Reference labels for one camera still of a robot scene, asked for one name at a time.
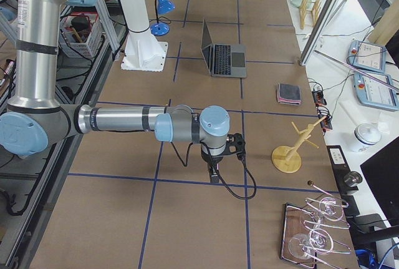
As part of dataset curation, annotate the grey pink folded cloth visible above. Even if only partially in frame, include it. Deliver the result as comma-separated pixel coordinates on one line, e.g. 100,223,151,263
276,83,302,105

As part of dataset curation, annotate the wooden mug tree stand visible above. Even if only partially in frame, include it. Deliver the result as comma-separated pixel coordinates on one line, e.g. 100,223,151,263
271,116,325,174

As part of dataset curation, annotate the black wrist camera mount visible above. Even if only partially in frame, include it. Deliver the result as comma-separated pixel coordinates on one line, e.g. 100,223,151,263
224,133,246,161

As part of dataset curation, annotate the white plastic basket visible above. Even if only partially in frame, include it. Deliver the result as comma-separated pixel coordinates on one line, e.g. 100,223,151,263
59,12,102,58

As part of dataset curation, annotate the wine glass rack tray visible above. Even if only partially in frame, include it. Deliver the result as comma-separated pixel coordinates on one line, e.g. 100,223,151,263
280,195,352,268

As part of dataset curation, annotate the grey laptop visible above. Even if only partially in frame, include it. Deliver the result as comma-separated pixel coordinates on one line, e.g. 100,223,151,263
201,19,247,78

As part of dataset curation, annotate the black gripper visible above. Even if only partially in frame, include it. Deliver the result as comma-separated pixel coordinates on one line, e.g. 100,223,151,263
201,149,224,183

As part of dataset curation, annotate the aluminium frame post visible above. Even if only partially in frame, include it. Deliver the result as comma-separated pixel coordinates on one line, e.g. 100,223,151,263
299,0,339,66

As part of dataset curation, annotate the wooden dish rack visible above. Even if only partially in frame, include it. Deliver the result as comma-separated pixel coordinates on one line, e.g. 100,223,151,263
299,0,321,29

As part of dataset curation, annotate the green glass plate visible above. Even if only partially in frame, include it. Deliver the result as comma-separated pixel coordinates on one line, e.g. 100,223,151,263
291,0,312,7

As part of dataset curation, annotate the clear wine glass near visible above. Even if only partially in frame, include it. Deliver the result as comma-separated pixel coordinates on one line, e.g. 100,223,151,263
288,228,334,260

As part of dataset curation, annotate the orange black circuit board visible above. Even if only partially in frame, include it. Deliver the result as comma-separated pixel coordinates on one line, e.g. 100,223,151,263
312,90,332,132

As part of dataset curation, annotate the teach pendant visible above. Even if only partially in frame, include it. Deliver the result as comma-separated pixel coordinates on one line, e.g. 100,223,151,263
353,72,398,111
347,40,387,74

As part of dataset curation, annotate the teach pendant far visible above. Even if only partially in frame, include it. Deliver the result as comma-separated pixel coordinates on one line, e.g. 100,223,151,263
347,40,387,74

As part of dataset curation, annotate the clear wine glass far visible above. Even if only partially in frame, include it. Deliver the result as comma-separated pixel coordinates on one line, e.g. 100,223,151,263
319,197,344,222

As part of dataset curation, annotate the clear wine glass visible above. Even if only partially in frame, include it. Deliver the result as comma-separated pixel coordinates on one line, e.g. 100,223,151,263
288,228,334,260
319,197,344,222

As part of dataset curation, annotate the blue desk lamp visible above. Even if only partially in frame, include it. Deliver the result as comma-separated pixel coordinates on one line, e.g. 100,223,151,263
150,0,175,36

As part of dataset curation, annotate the black monitor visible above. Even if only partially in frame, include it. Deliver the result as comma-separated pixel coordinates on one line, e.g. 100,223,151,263
360,142,398,219

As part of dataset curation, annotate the white lidded mug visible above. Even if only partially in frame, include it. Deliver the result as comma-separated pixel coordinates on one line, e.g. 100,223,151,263
353,123,382,152

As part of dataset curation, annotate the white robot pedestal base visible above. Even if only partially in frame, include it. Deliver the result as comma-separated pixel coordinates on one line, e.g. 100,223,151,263
119,0,168,72

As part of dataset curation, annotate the teach pendant near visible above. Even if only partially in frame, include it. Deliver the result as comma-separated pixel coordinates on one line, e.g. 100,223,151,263
353,72,398,111

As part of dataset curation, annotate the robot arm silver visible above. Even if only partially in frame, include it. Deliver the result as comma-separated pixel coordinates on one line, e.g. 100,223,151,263
1,0,229,183

